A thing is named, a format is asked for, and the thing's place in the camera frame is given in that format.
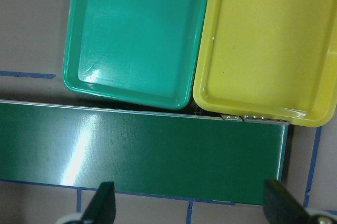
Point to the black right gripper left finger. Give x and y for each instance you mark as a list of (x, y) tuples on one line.
[(102, 207)]

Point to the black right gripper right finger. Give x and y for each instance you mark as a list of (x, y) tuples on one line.
[(279, 206)]

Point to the green conveyor belt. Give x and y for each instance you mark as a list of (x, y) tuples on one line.
[(172, 155)]

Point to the yellow plastic tray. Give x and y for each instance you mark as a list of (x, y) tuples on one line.
[(272, 59)]

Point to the green plastic tray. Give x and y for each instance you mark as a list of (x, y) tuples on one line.
[(136, 51)]

